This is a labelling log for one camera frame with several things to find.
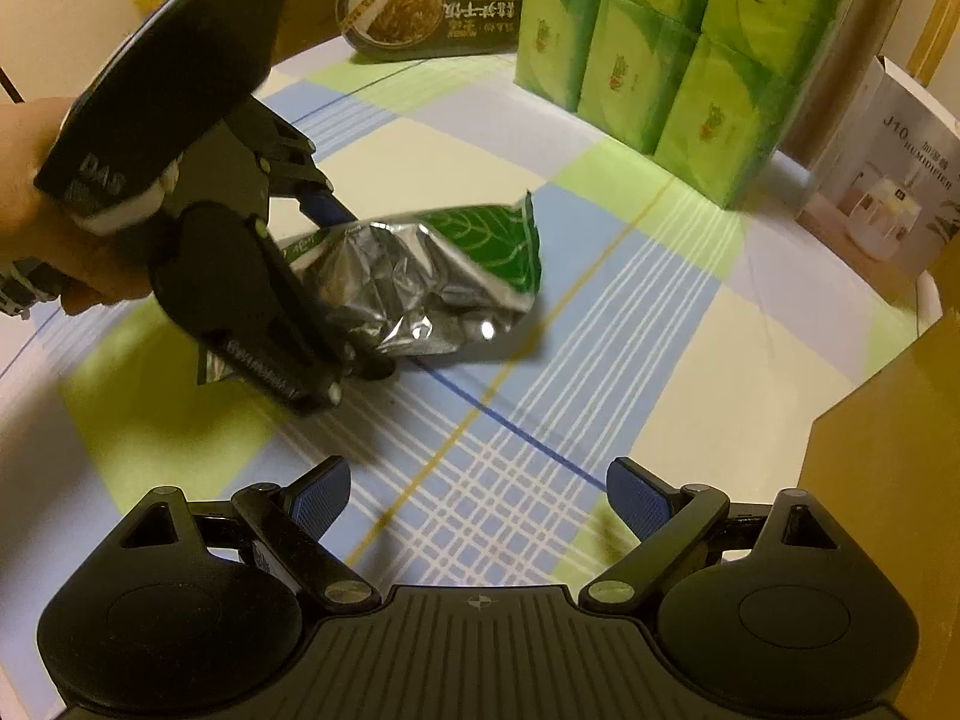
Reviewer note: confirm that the person's left hand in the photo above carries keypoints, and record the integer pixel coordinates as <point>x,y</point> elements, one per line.
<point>19,187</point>

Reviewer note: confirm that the pack of green tissue packets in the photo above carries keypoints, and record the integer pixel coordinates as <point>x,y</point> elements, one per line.
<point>660,52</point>

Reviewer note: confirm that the dark green instant rice bowl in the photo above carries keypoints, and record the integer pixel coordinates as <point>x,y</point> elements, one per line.
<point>420,7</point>

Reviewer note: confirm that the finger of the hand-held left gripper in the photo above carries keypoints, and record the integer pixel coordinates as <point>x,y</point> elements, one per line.
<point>326,211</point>
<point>356,364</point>

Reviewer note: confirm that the white humidifier box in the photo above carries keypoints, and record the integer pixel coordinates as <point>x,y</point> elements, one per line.
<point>885,187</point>

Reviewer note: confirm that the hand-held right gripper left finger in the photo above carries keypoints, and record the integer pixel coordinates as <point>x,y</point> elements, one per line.
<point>322,496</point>

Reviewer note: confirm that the large cardboard box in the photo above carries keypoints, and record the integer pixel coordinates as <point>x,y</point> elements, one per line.
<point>885,465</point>

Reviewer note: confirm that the pale wooden sticks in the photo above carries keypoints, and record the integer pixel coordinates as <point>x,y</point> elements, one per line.
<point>945,37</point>

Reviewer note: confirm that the silver green foil bag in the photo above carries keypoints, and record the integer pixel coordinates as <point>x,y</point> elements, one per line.
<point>420,292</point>

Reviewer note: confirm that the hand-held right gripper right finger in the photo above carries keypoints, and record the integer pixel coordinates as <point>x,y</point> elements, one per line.
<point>637,500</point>

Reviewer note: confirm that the plaid cloth covered desktop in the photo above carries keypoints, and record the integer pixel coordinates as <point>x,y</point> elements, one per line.
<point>525,360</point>

